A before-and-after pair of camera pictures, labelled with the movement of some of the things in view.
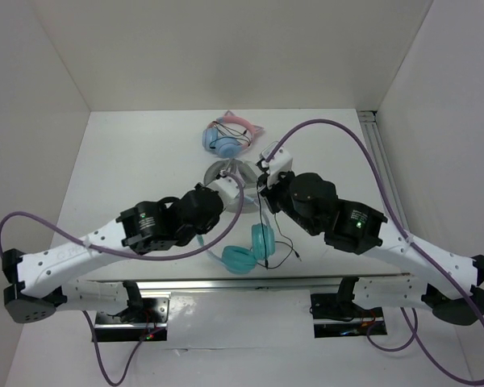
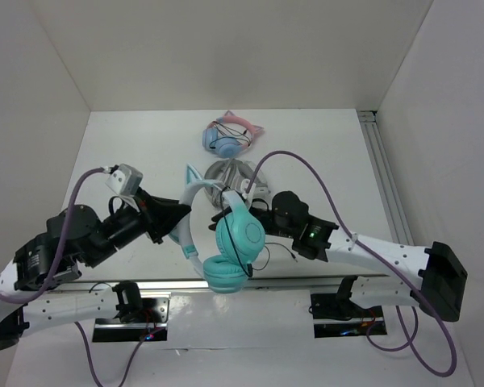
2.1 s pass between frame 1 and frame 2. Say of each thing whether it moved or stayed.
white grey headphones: stayed
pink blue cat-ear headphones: stayed
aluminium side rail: stayed
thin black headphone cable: moved
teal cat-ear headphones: moved
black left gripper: moved
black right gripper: moved
